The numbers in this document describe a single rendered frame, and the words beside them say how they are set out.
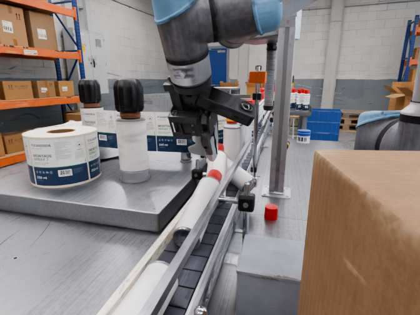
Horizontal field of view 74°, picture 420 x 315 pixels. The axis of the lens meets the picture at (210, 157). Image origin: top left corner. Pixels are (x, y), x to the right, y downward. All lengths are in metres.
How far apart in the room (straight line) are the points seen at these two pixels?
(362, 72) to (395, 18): 1.35
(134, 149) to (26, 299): 0.44
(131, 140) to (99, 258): 0.34
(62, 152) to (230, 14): 0.60
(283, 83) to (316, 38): 7.68
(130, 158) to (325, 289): 0.69
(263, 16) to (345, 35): 8.07
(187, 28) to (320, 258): 0.35
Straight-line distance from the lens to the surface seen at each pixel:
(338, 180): 0.19
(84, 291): 0.56
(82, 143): 0.88
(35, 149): 0.89
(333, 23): 8.50
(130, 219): 0.70
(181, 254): 0.37
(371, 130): 0.70
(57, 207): 0.82
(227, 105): 0.52
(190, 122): 0.54
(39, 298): 0.58
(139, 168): 0.84
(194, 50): 0.47
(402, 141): 0.61
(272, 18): 0.48
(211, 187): 0.58
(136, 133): 0.82
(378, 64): 8.55
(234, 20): 0.46
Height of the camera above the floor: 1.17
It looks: 16 degrees down
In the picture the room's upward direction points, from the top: straight up
